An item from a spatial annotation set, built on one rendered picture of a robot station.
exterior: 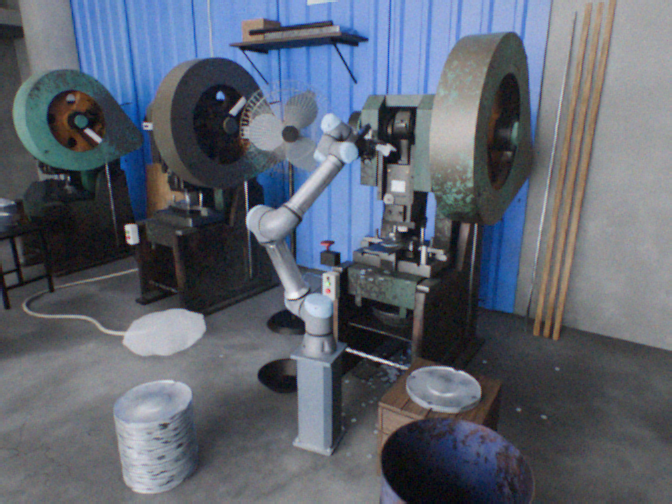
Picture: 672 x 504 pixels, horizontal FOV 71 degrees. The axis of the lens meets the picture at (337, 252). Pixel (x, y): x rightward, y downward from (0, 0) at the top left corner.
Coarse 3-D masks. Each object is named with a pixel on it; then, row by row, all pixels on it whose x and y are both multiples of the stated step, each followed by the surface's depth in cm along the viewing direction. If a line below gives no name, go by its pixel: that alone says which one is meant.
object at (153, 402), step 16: (144, 384) 197; (160, 384) 198; (176, 384) 198; (128, 400) 187; (144, 400) 186; (160, 400) 186; (176, 400) 187; (128, 416) 177; (144, 416) 177; (160, 416) 177
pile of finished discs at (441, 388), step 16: (432, 368) 200; (448, 368) 200; (416, 384) 189; (432, 384) 188; (448, 384) 188; (464, 384) 189; (416, 400) 180; (432, 400) 178; (448, 400) 178; (464, 400) 178
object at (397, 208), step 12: (396, 168) 231; (408, 168) 227; (396, 180) 233; (408, 180) 229; (396, 192) 234; (408, 192) 231; (396, 204) 235; (408, 204) 232; (420, 204) 241; (396, 216) 234; (408, 216) 234; (420, 216) 243
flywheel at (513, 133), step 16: (512, 80) 217; (496, 96) 212; (512, 96) 224; (496, 112) 215; (512, 112) 229; (496, 128) 201; (512, 128) 201; (496, 144) 204; (512, 144) 204; (496, 160) 228; (512, 160) 233; (496, 176) 232
